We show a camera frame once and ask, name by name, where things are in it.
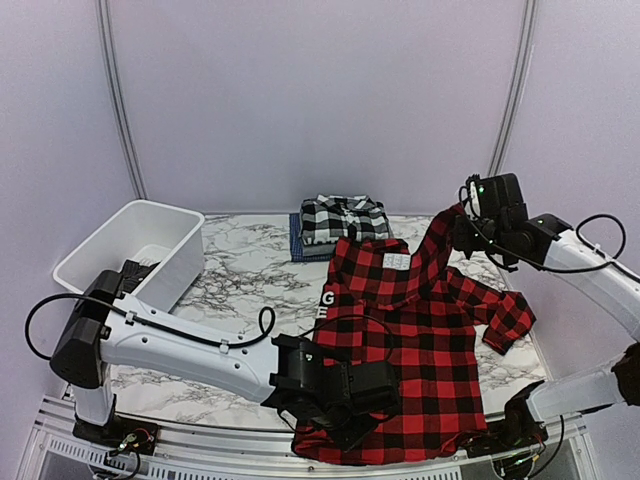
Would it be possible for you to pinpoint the red black plaid shirt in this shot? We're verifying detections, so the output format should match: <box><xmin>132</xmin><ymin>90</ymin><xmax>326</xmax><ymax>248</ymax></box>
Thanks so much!
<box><xmin>292</xmin><ymin>205</ymin><xmax>535</xmax><ymax>465</ymax></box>

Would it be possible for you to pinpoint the white plastic bin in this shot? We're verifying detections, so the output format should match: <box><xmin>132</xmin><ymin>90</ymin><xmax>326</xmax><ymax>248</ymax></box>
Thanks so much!
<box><xmin>53</xmin><ymin>200</ymin><xmax>205</xmax><ymax>312</ymax></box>

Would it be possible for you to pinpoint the blue checked folded shirt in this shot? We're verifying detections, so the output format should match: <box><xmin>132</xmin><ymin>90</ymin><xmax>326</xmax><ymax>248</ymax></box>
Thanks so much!
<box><xmin>289</xmin><ymin>213</ymin><xmax>333</xmax><ymax>263</ymax></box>

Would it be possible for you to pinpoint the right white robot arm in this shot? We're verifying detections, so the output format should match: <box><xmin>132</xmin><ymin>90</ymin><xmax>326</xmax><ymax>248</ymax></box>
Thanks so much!
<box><xmin>453</xmin><ymin>173</ymin><xmax>639</xmax><ymax>448</ymax></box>

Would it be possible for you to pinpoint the left wall aluminium profile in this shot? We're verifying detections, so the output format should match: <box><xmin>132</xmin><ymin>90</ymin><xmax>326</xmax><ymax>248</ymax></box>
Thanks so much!
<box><xmin>95</xmin><ymin>0</ymin><xmax>148</xmax><ymax>200</ymax></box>

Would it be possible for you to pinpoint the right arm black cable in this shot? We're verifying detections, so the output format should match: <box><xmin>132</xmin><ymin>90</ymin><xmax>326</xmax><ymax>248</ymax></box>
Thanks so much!
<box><xmin>459</xmin><ymin>199</ymin><xmax>629</xmax><ymax>274</ymax></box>

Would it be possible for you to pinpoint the aluminium front frame rail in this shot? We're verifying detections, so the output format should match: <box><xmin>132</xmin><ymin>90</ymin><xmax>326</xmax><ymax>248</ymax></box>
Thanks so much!
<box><xmin>29</xmin><ymin>394</ymin><xmax>591</xmax><ymax>480</ymax></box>

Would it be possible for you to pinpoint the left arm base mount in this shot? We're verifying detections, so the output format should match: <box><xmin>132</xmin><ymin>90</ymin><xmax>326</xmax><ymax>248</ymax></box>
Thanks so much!
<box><xmin>72</xmin><ymin>416</ymin><xmax>159</xmax><ymax>455</ymax></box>

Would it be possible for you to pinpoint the wall aluminium profile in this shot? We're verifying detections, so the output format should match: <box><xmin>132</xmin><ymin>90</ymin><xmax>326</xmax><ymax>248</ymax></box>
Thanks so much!
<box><xmin>95</xmin><ymin>0</ymin><xmax>148</xmax><ymax>200</ymax></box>
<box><xmin>485</xmin><ymin>0</ymin><xmax>539</xmax><ymax>176</ymax></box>

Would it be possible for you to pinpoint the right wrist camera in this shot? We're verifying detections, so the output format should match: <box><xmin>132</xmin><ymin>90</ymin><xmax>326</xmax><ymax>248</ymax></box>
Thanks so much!
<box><xmin>460</xmin><ymin>174</ymin><xmax>484</xmax><ymax>219</ymax></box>

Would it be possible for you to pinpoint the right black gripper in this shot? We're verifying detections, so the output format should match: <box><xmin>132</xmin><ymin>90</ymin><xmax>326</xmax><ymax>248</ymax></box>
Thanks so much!
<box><xmin>454</xmin><ymin>214</ymin><xmax>506</xmax><ymax>256</ymax></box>

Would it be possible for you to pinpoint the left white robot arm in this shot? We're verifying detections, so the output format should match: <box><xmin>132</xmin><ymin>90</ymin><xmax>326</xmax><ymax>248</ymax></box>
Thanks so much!
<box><xmin>49</xmin><ymin>270</ymin><xmax>401</xmax><ymax>451</ymax></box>

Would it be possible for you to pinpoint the black white plaid folded shirt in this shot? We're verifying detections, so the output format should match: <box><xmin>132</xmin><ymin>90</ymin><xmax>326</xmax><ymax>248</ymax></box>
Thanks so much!
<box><xmin>299</xmin><ymin>194</ymin><xmax>393</xmax><ymax>246</ymax></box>

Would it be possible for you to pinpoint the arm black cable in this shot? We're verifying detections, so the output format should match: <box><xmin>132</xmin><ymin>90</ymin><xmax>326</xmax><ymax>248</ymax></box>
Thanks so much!
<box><xmin>459</xmin><ymin>199</ymin><xmax>629</xmax><ymax>274</ymax></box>
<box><xmin>24</xmin><ymin>293</ymin><xmax>396</xmax><ymax>366</ymax></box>

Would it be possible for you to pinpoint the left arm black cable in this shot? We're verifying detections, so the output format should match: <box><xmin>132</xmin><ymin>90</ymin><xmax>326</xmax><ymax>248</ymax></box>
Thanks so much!
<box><xmin>24</xmin><ymin>293</ymin><xmax>396</xmax><ymax>366</ymax></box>

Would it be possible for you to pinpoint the dark striped shirt in bin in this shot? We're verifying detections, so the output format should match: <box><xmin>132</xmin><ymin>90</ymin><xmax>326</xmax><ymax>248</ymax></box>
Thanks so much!
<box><xmin>120</xmin><ymin>259</ymin><xmax>159</xmax><ymax>282</ymax></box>

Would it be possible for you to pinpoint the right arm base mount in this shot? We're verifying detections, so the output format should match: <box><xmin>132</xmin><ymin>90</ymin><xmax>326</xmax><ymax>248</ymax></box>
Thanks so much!
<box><xmin>459</xmin><ymin>421</ymin><xmax>549</xmax><ymax>458</ymax></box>

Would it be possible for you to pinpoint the right wall aluminium profile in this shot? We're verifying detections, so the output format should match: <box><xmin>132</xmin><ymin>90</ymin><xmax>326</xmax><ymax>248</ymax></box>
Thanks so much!
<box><xmin>485</xmin><ymin>0</ymin><xmax>539</xmax><ymax>176</ymax></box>

